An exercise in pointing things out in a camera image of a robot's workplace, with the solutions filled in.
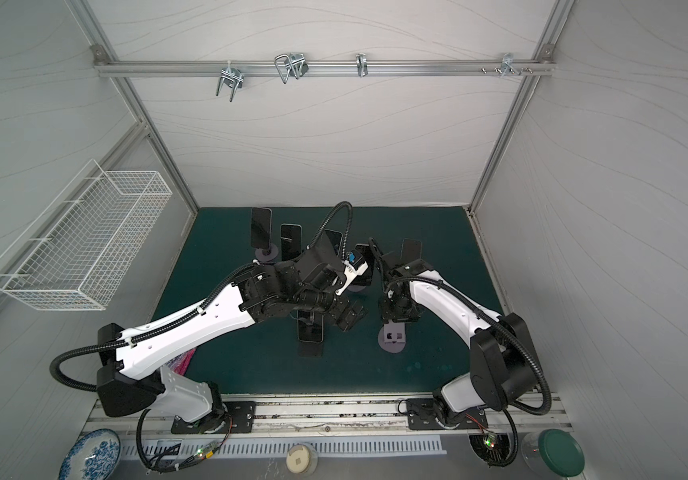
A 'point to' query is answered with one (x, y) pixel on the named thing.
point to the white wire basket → (78, 251)
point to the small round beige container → (302, 460)
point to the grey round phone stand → (392, 337)
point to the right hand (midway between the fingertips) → (398, 311)
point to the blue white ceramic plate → (93, 455)
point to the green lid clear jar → (555, 452)
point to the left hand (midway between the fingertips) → (359, 297)
